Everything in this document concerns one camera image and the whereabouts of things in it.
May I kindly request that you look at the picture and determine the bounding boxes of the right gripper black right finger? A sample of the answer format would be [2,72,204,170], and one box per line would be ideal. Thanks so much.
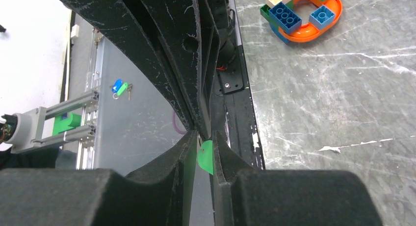
[212,131,383,226]

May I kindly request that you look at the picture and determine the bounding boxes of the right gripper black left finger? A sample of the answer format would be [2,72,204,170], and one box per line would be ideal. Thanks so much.
[0,131,198,226]

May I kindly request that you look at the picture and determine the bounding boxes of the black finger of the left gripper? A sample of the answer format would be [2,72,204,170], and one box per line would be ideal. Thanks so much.
[60,0,195,130]
[140,0,220,139]

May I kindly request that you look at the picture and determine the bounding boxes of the green key tag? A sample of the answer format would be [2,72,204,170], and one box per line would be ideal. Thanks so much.
[197,140,213,175]

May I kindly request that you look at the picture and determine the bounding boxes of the blue and green key tags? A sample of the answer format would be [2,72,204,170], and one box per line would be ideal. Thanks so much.
[110,79,133,100]

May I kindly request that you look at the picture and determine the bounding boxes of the blue toy brick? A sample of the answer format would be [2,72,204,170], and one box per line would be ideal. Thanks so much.
[268,2,302,35]

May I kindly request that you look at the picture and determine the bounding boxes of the green plastic part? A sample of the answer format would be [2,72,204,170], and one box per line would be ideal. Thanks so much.
[52,112,81,136]

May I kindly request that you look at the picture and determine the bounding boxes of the orange curved track piece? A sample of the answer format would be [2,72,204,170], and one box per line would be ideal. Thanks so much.
[260,0,343,44]

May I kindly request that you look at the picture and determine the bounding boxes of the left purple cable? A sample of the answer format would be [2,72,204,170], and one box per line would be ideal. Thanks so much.
[171,109,188,136]

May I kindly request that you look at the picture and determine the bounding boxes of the aluminium frame rail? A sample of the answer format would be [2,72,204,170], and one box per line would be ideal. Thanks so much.
[40,28,104,170]

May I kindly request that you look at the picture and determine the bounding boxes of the grey cylindrical motor mount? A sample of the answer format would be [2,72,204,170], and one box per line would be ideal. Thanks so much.
[2,107,47,154]

